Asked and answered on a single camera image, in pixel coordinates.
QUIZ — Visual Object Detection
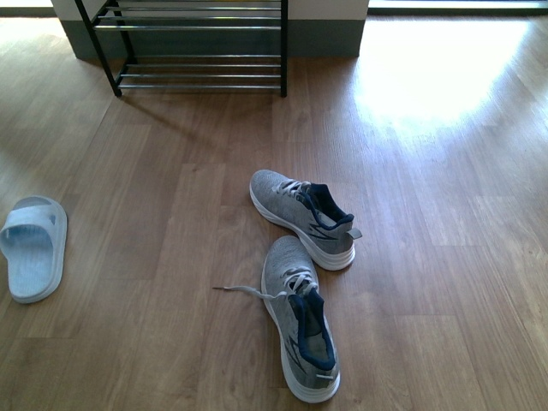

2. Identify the grey sneaker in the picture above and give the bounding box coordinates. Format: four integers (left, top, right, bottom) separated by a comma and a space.
249, 170, 361, 271
225, 235, 341, 403

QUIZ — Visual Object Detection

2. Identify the light blue slipper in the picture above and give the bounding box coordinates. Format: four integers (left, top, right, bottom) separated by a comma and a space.
1, 195, 68, 304

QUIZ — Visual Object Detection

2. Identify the black metal shoe rack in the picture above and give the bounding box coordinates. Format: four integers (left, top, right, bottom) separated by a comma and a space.
75, 1, 289, 97

